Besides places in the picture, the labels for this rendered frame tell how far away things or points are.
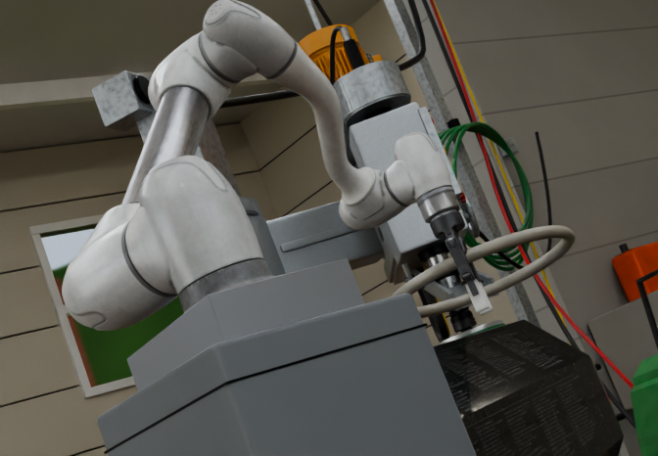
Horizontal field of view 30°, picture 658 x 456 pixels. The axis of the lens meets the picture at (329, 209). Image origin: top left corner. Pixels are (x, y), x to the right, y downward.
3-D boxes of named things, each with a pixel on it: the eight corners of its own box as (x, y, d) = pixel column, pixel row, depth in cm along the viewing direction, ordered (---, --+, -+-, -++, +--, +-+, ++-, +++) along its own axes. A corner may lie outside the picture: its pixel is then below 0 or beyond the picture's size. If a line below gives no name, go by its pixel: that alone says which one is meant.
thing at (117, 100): (97, 136, 414) (83, 96, 417) (143, 130, 426) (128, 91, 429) (122, 109, 399) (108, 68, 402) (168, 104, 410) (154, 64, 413)
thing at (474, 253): (389, 336, 320) (385, 326, 321) (562, 269, 323) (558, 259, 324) (387, 292, 273) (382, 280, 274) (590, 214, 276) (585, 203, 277)
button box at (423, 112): (451, 202, 366) (416, 116, 372) (459, 199, 366) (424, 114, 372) (453, 196, 358) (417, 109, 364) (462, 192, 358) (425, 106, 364)
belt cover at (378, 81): (347, 201, 455) (331, 159, 459) (409, 176, 456) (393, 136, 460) (344, 127, 361) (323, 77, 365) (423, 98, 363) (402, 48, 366)
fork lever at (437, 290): (406, 289, 388) (400, 274, 388) (463, 267, 389) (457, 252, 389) (443, 316, 319) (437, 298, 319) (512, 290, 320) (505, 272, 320)
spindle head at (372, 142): (399, 283, 390) (349, 157, 400) (463, 258, 392) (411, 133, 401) (403, 263, 355) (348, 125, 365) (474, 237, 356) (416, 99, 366)
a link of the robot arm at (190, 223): (224, 261, 192) (171, 138, 197) (148, 309, 202) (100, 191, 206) (285, 253, 206) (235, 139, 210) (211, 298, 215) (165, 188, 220)
